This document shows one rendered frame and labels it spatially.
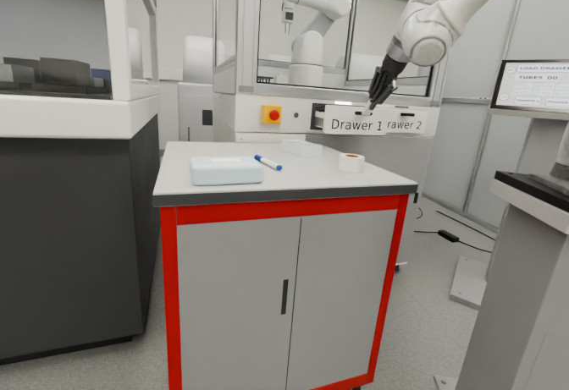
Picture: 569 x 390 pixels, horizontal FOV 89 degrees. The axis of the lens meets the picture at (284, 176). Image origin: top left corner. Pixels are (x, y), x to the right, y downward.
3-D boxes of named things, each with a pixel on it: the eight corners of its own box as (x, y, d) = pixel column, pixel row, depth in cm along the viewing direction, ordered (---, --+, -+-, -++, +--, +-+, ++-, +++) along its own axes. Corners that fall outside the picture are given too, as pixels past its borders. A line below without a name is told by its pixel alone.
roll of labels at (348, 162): (364, 168, 85) (366, 155, 84) (361, 173, 78) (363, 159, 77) (339, 165, 87) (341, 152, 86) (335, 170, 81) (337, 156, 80)
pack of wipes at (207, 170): (251, 173, 72) (252, 155, 71) (263, 184, 64) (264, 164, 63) (189, 174, 67) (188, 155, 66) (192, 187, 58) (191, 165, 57)
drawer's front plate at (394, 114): (423, 133, 144) (428, 110, 141) (374, 131, 134) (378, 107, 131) (421, 133, 145) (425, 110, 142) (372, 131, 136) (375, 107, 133)
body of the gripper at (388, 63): (413, 65, 93) (398, 90, 100) (400, 51, 98) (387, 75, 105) (394, 63, 90) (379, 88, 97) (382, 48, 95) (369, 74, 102)
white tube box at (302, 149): (321, 156, 98) (322, 145, 97) (301, 157, 94) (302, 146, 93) (299, 150, 108) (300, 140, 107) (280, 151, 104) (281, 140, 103)
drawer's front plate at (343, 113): (386, 135, 123) (390, 108, 120) (323, 134, 113) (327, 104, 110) (383, 134, 124) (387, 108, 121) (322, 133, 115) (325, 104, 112)
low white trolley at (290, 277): (373, 405, 94) (418, 182, 74) (168, 474, 74) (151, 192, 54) (305, 292, 147) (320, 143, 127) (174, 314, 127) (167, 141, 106)
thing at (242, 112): (434, 136, 149) (440, 107, 145) (234, 131, 115) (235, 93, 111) (341, 118, 235) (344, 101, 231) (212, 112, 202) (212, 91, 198)
